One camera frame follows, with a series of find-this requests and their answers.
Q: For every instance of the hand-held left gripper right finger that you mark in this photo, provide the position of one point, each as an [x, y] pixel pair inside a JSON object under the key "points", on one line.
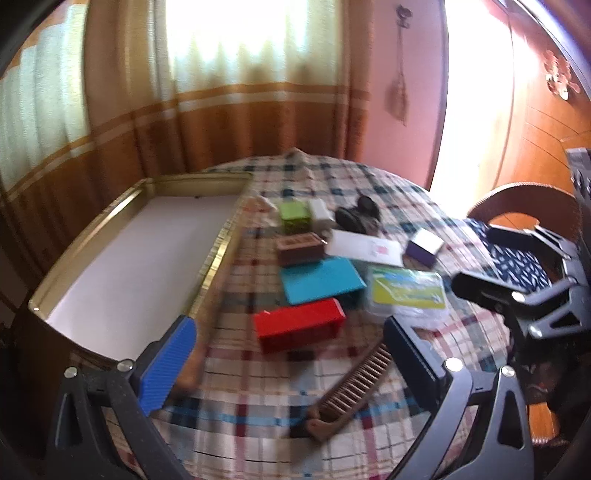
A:
{"points": [[413, 362]]}

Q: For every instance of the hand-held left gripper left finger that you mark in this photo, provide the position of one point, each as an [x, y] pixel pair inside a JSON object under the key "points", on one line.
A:
{"points": [[168, 362]]}

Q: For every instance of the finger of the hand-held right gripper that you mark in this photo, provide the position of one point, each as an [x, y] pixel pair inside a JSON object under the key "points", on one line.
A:
{"points": [[480, 286], [549, 241]]}

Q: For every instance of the purple box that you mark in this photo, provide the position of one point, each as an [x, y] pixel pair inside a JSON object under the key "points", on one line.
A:
{"points": [[425, 249]]}

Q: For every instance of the clear packet with green label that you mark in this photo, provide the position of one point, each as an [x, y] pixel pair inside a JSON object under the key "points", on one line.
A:
{"points": [[408, 293]]}

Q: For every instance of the gold tin box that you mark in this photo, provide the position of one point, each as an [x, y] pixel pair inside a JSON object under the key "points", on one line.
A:
{"points": [[138, 258]]}

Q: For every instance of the red building block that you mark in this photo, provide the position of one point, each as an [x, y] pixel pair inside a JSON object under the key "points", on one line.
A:
{"points": [[298, 325]]}

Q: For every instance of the teal building block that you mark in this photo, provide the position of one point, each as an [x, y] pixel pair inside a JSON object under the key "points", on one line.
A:
{"points": [[321, 281]]}

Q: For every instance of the white box with red label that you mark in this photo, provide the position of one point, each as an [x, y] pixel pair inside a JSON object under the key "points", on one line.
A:
{"points": [[360, 247]]}

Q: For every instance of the grey black hair scrunchie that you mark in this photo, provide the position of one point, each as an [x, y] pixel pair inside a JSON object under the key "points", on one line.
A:
{"points": [[355, 214]]}

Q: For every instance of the brown building block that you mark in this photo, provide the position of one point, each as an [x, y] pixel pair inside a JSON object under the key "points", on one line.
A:
{"points": [[300, 249]]}

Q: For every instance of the green building block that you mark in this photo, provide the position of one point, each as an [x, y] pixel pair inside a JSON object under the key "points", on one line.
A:
{"points": [[295, 217]]}

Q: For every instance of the blue feather print cushion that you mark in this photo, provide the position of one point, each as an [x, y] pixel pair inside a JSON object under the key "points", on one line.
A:
{"points": [[512, 258]]}

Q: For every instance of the brown folding comb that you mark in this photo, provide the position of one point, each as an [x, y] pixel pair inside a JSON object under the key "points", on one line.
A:
{"points": [[351, 392]]}

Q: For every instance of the brown wooden cabinet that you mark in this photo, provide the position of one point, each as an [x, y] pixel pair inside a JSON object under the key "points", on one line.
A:
{"points": [[531, 129]]}

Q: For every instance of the pink flower decoration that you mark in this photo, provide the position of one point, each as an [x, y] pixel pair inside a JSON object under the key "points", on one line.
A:
{"points": [[558, 74]]}

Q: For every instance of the small white box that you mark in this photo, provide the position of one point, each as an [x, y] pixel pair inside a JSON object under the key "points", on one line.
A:
{"points": [[322, 213]]}

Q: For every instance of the hanging tassel ornament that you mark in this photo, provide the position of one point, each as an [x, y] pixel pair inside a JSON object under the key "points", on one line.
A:
{"points": [[400, 97]]}

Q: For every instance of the orange white striped curtain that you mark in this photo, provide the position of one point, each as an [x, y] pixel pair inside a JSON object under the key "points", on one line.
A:
{"points": [[258, 120], [41, 101]]}

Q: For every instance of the metal wall hook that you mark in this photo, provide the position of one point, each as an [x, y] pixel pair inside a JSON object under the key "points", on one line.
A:
{"points": [[404, 14]]}

